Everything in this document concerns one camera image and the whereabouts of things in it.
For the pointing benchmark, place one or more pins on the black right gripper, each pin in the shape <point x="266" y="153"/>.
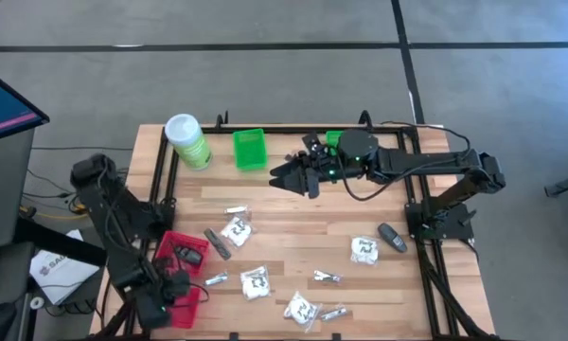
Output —
<point x="329" y="170"/>

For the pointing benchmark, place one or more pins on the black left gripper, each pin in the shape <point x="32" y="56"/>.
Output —
<point x="170" y="284"/>

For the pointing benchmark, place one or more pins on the black oval travel shaver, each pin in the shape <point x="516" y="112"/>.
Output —
<point x="392" y="238"/>
<point x="189" y="256"/>

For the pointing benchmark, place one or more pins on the green plastic basket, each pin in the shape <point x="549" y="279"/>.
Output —
<point x="333" y="138"/>
<point x="250" y="150"/>

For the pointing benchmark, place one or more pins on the clear bag of cotton balls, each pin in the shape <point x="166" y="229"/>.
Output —
<point x="303" y="310"/>
<point x="236" y="232"/>
<point x="255" y="283"/>
<point x="364" y="251"/>

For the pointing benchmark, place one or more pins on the silver nail clipper packet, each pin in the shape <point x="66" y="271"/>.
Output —
<point x="236" y="209"/>
<point x="216" y="279"/>
<point x="334" y="313"/>
<point x="326" y="277"/>

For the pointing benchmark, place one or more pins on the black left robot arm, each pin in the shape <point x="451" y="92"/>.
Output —
<point x="118" y="227"/>

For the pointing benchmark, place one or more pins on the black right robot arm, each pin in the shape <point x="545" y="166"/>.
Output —
<point x="431" y="161"/>

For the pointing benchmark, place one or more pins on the red plastic basket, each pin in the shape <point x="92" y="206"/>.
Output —
<point x="168" y="244"/>
<point x="189" y="312"/>

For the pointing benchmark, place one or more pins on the dark comb in clear sleeve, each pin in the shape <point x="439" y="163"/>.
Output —
<point x="218" y="244"/>

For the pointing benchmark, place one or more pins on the green disinfecting wipes canister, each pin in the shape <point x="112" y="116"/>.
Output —
<point x="189" y="142"/>

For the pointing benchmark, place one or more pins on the white printed booklet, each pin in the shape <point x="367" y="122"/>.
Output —
<point x="59" y="279"/>

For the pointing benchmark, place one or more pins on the black beam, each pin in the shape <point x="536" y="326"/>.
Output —
<point x="61" y="241"/>

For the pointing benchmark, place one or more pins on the white tape roll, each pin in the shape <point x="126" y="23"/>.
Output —
<point x="37" y="302"/>

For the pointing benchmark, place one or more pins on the grey cabinet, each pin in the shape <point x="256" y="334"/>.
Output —
<point x="5" y="189"/>

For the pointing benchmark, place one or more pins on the monitor with blue screen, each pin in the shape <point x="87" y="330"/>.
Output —
<point x="5" y="106"/>

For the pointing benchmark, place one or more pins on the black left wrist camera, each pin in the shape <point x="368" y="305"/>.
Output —
<point x="151" y="312"/>

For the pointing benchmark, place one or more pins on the black aluminium table frame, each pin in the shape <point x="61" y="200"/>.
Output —
<point x="265" y="130"/>

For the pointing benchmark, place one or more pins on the black frame clamp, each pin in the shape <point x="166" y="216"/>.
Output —
<point x="222" y="120"/>
<point x="336" y="336"/>
<point x="234" y="336"/>
<point x="365" y="119"/>

